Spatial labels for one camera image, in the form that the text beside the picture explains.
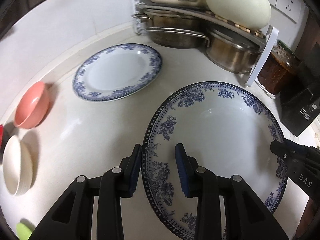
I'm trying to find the person's right hand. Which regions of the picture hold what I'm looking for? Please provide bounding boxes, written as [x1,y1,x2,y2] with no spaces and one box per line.
[294,198,318,239]

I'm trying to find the small steel pot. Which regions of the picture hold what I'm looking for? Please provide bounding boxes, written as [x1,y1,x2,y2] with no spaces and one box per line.
[206,27,261,74]

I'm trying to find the white wall socket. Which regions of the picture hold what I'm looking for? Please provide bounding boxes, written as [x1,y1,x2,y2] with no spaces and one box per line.
[269,0,309,25]

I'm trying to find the black knife block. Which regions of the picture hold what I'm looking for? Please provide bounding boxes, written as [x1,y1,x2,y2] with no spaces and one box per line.
[280,43,320,137]

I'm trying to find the cream ceramic pot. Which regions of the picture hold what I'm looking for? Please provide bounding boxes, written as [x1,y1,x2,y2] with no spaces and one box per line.
[206,0,271,30]

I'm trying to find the blue floral plate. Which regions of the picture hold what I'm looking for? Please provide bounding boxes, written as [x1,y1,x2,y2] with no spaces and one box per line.
[72,43,162,102]
[142,81,287,239]

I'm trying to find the white corner pot rack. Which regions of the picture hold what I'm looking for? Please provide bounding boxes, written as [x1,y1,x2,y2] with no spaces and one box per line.
[133,0,278,87]

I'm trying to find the glass jar dark sauce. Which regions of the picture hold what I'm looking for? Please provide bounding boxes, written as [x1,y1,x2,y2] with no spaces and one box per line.
[258,40,301,95]

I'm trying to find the large steel pan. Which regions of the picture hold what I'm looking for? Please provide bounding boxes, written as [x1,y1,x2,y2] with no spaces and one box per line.
[132,9,210,49]

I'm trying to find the red and black bowl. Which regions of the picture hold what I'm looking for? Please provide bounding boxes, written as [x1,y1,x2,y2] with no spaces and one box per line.
[0,125,4,149]

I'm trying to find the pink bowl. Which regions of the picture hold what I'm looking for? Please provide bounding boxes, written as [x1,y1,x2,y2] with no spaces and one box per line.
[14,81,49,129]

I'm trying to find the lime green plate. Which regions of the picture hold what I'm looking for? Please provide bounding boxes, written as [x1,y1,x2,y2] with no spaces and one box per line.
[16,223,33,240]

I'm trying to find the white ceramic bowl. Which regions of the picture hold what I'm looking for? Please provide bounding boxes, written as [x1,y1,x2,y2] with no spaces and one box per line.
[3,135,33,196]

